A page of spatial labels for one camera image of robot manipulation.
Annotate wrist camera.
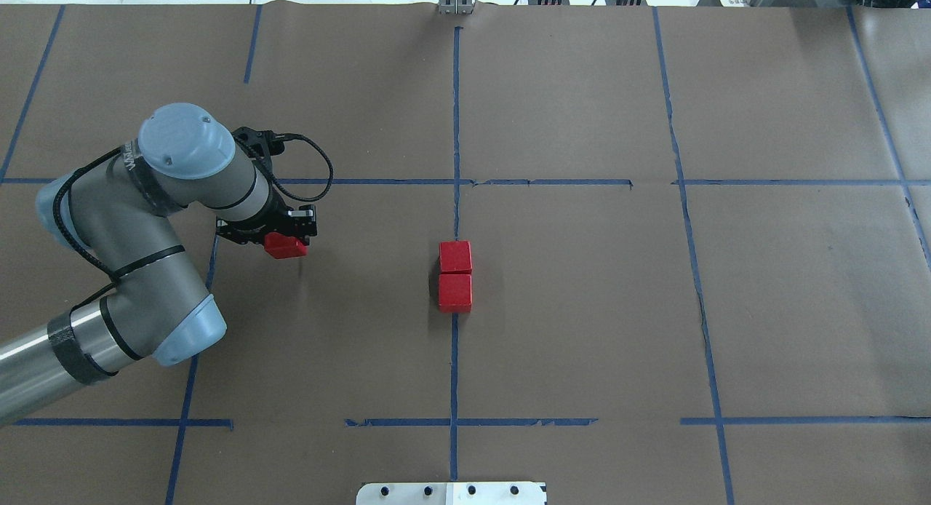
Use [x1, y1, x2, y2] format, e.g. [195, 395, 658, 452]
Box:
[231, 127, 287, 172]

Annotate red block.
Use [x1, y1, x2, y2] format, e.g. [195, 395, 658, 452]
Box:
[438, 240, 474, 275]
[263, 232, 307, 260]

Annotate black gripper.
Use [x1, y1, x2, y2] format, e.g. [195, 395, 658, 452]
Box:
[215, 192, 317, 245]

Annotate white pedestal column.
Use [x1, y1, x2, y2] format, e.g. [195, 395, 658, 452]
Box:
[355, 481, 548, 504]

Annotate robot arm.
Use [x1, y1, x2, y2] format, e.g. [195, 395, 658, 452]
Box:
[1, 103, 319, 426]

